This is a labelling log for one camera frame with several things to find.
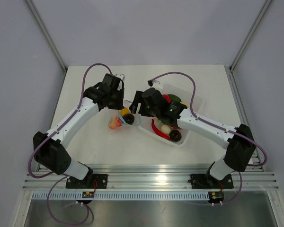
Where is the white perforated plastic basket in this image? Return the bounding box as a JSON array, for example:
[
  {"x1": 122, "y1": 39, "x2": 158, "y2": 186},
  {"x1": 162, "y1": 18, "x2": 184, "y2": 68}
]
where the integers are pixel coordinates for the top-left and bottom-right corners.
[{"x1": 138, "y1": 80, "x2": 192, "y2": 147}]

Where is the right small circuit board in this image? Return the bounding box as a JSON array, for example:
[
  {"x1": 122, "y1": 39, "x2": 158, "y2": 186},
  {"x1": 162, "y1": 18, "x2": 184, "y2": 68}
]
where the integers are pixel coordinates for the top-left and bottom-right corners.
[{"x1": 208, "y1": 191, "x2": 224, "y2": 204}]

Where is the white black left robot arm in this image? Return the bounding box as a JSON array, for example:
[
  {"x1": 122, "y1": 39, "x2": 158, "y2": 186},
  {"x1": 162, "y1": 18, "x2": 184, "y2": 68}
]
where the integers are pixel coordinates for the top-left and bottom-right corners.
[{"x1": 33, "y1": 73, "x2": 125, "y2": 188}]

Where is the aluminium corner post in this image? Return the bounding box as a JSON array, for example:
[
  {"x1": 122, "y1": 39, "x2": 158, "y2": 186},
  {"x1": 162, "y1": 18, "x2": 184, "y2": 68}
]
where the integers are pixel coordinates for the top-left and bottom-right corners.
[
  {"x1": 24, "y1": 0, "x2": 68, "y2": 75},
  {"x1": 229, "y1": 0, "x2": 274, "y2": 73}
]

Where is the small circuit board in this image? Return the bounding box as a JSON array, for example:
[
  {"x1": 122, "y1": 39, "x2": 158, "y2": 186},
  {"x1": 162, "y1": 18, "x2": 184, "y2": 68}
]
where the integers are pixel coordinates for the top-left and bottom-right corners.
[
  {"x1": 82, "y1": 192, "x2": 95, "y2": 199},
  {"x1": 208, "y1": 191, "x2": 224, "y2": 204}
]

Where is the orange red tomato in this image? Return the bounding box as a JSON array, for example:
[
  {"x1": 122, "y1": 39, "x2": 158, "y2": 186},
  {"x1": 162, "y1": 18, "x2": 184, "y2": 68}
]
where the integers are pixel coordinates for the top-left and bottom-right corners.
[{"x1": 108, "y1": 115, "x2": 124, "y2": 130}]

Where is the left small circuit board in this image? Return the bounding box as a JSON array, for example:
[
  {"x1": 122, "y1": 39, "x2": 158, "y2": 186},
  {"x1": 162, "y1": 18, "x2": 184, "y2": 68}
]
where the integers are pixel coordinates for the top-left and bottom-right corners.
[{"x1": 82, "y1": 192, "x2": 95, "y2": 199}]

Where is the red chili pepper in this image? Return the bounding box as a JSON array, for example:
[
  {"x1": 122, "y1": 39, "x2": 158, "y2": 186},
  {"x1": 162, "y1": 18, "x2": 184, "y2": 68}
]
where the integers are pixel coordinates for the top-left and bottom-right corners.
[{"x1": 151, "y1": 119, "x2": 170, "y2": 140}]

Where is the white garlic bulb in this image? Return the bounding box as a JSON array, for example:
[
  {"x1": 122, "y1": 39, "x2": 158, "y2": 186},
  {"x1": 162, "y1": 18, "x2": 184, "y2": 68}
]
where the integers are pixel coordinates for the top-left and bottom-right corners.
[{"x1": 161, "y1": 124, "x2": 171, "y2": 135}]

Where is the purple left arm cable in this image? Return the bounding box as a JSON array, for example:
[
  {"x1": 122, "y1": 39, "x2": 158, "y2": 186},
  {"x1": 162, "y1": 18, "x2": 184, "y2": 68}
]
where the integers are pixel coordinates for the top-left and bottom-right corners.
[{"x1": 28, "y1": 63, "x2": 113, "y2": 224}]

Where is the aluminium rail frame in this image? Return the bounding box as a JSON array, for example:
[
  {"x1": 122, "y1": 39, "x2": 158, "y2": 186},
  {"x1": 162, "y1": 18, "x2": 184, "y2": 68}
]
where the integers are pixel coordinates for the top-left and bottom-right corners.
[{"x1": 28, "y1": 66, "x2": 278, "y2": 191}]

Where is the left aluminium corner post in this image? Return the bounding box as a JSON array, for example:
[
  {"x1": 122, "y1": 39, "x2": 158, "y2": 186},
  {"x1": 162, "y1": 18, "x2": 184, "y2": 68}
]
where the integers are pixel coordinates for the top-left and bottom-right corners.
[{"x1": 24, "y1": 0, "x2": 68, "y2": 75}]

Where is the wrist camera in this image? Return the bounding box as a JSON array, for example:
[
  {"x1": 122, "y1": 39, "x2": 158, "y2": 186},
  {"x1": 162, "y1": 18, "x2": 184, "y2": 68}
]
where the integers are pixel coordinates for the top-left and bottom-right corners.
[
  {"x1": 115, "y1": 74, "x2": 125, "y2": 81},
  {"x1": 147, "y1": 79, "x2": 160, "y2": 87}
]

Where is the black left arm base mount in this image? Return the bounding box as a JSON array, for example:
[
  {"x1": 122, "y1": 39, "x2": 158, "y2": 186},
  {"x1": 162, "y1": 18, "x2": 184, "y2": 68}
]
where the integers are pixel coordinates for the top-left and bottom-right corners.
[{"x1": 66, "y1": 174, "x2": 108, "y2": 189}]

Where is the white slotted cable duct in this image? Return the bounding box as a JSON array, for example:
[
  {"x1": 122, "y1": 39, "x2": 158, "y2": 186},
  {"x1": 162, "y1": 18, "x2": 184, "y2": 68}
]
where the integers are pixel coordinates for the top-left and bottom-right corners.
[{"x1": 32, "y1": 191, "x2": 209, "y2": 201}]

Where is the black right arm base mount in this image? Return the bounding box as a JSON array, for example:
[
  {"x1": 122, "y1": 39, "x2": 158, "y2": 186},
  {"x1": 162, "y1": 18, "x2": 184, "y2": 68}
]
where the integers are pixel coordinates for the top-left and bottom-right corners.
[{"x1": 188, "y1": 174, "x2": 234, "y2": 189}]

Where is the clear zip top bag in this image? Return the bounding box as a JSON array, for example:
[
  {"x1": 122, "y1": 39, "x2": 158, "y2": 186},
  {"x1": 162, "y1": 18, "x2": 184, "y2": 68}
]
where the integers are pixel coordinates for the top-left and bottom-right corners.
[{"x1": 108, "y1": 99, "x2": 141, "y2": 131}]

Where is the right aluminium corner post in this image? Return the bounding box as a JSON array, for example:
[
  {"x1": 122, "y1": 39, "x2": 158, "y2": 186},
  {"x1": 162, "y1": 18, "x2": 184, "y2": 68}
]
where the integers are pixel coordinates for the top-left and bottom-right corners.
[{"x1": 229, "y1": 0, "x2": 274, "y2": 73}]

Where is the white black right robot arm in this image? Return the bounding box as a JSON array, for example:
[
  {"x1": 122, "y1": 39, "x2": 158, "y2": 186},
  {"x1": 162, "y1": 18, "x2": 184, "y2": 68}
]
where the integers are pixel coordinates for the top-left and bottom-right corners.
[{"x1": 129, "y1": 88, "x2": 256, "y2": 189}]

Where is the dark purple plum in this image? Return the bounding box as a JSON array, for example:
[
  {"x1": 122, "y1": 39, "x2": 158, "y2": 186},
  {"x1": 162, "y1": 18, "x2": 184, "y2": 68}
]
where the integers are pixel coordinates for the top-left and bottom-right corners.
[{"x1": 123, "y1": 113, "x2": 135, "y2": 125}]

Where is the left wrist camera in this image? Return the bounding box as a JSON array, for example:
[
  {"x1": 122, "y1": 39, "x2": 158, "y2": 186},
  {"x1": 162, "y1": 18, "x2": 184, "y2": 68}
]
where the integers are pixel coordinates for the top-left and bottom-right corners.
[{"x1": 115, "y1": 74, "x2": 125, "y2": 81}]

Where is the yellow orange fruit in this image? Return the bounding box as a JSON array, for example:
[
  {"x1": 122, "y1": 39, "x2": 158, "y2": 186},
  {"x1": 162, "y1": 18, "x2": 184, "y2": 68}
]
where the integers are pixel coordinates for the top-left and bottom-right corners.
[{"x1": 120, "y1": 107, "x2": 131, "y2": 116}]

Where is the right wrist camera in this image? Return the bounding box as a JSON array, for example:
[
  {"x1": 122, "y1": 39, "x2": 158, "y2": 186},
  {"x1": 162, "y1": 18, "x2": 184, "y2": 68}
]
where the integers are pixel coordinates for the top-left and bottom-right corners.
[{"x1": 147, "y1": 79, "x2": 160, "y2": 87}]

